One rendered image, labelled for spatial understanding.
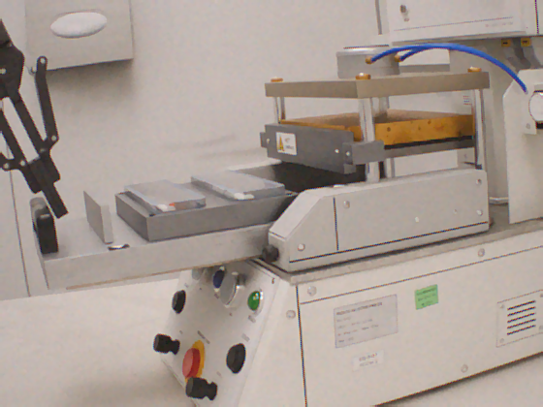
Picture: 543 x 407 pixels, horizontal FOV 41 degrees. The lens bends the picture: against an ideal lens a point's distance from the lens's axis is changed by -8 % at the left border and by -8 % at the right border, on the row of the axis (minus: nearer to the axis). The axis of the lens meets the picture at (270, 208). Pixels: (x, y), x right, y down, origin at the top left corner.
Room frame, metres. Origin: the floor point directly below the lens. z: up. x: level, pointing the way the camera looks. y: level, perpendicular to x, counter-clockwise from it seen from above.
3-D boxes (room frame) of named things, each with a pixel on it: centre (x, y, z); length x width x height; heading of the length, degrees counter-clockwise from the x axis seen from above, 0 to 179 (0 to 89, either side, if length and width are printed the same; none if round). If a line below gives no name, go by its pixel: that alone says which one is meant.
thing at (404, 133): (0.94, -0.14, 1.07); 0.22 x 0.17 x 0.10; 20
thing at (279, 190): (0.88, 0.04, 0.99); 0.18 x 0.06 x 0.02; 20
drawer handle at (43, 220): (0.80, 0.25, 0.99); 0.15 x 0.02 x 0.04; 20
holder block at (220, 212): (0.87, 0.08, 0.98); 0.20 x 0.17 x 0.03; 20
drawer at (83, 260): (0.85, 0.12, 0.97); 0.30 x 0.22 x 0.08; 110
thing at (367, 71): (0.94, -0.17, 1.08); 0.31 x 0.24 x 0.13; 20
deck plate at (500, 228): (0.96, -0.17, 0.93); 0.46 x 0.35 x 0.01; 110
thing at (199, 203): (0.85, 0.12, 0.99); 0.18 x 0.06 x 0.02; 20
